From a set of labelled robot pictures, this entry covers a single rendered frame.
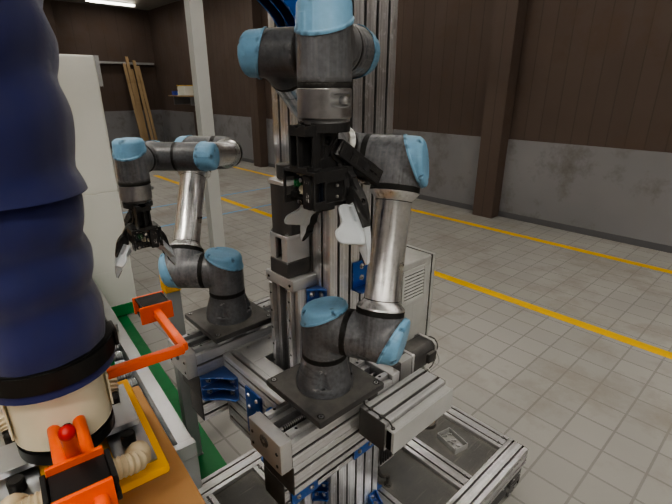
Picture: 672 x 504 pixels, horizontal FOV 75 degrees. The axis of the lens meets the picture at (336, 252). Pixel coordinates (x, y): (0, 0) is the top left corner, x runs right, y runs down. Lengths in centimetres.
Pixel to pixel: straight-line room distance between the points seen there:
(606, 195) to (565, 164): 62
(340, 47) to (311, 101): 7
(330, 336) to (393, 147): 46
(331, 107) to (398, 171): 42
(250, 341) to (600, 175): 535
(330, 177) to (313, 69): 14
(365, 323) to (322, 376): 19
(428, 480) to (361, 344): 118
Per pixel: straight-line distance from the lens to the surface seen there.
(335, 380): 113
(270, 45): 75
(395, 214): 101
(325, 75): 60
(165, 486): 116
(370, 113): 126
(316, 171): 61
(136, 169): 118
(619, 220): 634
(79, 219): 87
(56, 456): 93
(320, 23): 61
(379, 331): 102
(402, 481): 211
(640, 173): 620
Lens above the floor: 176
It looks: 20 degrees down
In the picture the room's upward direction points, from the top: straight up
